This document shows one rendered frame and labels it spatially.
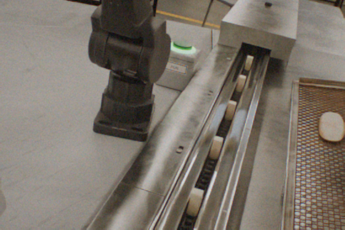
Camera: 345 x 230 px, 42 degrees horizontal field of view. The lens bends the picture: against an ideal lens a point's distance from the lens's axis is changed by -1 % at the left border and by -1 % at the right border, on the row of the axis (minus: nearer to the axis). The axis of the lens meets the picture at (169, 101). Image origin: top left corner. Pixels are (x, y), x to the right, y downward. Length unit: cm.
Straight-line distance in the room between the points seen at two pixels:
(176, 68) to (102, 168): 33
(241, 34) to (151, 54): 50
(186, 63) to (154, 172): 36
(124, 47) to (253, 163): 27
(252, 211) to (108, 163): 21
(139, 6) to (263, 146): 32
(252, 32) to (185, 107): 41
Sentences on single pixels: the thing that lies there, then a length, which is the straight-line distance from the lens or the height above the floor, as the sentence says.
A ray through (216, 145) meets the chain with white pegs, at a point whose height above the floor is 86.
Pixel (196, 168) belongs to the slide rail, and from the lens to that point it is 61.
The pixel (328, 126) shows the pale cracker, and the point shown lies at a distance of 70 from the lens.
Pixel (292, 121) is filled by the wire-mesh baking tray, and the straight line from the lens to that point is 72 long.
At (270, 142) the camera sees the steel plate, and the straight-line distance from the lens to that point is 80.
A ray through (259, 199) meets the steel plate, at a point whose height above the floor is 82.
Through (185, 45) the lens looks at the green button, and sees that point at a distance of 90.
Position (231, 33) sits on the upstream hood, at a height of 89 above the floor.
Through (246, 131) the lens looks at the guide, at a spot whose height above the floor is 86.
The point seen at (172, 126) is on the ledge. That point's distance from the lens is 67.
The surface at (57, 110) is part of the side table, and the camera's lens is 76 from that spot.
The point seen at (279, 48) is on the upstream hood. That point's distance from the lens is 110.
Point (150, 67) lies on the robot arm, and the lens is 64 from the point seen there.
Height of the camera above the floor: 118
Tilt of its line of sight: 25 degrees down
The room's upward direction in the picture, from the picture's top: 11 degrees clockwise
